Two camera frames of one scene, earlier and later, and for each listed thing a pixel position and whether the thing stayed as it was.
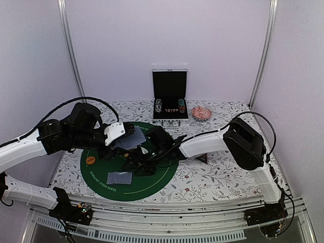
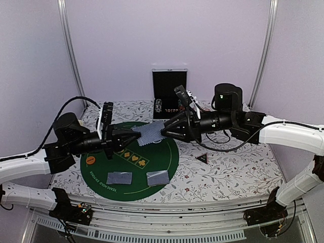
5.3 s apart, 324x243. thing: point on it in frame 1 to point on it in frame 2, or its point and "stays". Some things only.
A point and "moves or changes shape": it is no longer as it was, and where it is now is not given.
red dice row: (171, 110) stays
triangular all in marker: (203, 157) stays
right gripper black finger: (131, 166) to (186, 138)
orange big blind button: (90, 160) stays
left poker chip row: (158, 106) stays
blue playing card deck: (130, 141) moves or changes shape
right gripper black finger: (147, 171) to (181, 119)
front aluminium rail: (162, 220) stays
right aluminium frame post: (270, 37) stays
